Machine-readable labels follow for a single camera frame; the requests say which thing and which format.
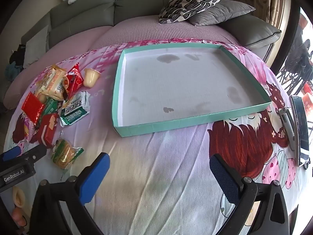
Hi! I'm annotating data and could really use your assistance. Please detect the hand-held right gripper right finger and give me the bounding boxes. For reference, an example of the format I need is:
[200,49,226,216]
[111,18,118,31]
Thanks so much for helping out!
[210,154,290,235]

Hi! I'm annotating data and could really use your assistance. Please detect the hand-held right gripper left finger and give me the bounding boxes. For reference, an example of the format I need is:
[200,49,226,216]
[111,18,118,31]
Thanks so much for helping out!
[29,152,110,235]

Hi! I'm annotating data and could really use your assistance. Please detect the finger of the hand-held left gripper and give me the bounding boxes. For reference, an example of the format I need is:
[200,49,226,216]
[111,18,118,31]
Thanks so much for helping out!
[23,144,47,163]
[0,146,22,162]

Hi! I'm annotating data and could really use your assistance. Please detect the clear green-label cake packet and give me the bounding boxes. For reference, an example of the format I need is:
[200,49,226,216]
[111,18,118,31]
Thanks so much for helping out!
[50,139,84,170]

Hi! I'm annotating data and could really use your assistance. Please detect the green and white snack packet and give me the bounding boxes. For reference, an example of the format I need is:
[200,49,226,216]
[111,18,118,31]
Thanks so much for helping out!
[59,91,90,126]

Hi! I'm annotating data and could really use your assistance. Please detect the teal shallow cardboard box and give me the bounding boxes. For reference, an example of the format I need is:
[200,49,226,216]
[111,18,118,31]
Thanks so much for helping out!
[112,42,272,137]

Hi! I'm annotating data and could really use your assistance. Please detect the beige jelly cup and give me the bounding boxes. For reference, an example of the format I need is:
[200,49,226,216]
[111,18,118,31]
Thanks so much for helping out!
[84,68,101,88]
[12,186,26,206]

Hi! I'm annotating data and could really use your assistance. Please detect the pinkish jelly cup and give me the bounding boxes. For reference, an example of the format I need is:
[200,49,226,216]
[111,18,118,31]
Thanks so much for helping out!
[11,207,28,227]

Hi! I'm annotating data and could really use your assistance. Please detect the pink cartoon printed blanket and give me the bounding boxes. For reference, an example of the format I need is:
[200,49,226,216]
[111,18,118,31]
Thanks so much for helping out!
[4,38,309,235]

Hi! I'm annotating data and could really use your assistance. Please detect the teal cloth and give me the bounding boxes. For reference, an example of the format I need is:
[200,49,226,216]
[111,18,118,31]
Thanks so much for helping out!
[5,62,17,82]

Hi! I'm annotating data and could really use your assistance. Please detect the smartphone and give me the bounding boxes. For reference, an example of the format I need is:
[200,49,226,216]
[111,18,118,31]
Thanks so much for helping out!
[290,95,311,167]

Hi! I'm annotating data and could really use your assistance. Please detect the dark clothes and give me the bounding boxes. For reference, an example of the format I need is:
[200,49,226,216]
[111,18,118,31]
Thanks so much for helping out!
[9,44,27,65]

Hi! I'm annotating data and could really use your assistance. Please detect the light grey cushion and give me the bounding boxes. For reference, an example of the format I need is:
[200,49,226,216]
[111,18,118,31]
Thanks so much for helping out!
[23,26,49,68]

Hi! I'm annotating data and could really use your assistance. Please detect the orange bucket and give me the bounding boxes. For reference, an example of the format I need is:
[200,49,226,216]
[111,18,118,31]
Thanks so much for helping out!
[302,83,313,108]

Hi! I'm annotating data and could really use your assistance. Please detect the black folding chair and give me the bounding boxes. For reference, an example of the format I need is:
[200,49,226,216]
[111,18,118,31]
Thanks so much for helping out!
[276,17,313,96]

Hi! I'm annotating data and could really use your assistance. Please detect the pink ribbed sofa cover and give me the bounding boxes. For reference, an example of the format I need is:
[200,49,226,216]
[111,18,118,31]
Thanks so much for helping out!
[4,15,245,108]

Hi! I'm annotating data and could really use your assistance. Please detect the grey pillow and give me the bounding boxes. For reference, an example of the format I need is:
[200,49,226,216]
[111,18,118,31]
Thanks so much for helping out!
[188,0,256,27]

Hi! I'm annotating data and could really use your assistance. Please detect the black white patterned pillow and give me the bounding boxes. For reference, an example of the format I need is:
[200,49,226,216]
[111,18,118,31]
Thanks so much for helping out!
[158,0,228,24]

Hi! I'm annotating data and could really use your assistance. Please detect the brown patterned curtain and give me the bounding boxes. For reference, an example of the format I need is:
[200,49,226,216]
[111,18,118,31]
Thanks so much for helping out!
[226,0,285,30]

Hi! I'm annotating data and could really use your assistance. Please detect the dark window frame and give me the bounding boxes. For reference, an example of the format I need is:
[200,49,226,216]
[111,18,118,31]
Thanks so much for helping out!
[270,0,301,74]

